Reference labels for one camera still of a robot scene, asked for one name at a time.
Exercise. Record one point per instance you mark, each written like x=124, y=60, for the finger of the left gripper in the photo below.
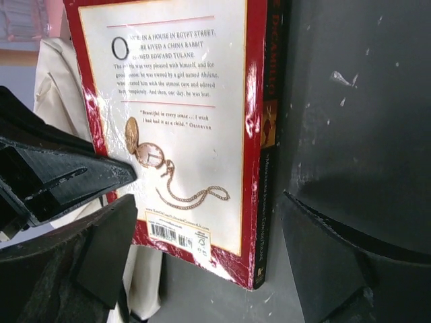
x=100, y=175

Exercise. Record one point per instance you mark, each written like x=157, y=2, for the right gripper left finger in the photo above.
x=70, y=274

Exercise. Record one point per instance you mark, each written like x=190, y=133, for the cream canvas backpack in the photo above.
x=59, y=102

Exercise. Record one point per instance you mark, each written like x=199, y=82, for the pink three-tier shelf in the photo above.
x=29, y=22

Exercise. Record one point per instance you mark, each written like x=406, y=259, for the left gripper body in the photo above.
x=20, y=117

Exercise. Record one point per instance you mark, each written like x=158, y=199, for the red-bordered white book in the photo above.
x=188, y=92

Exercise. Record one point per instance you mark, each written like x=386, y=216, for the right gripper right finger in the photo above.
x=343, y=275

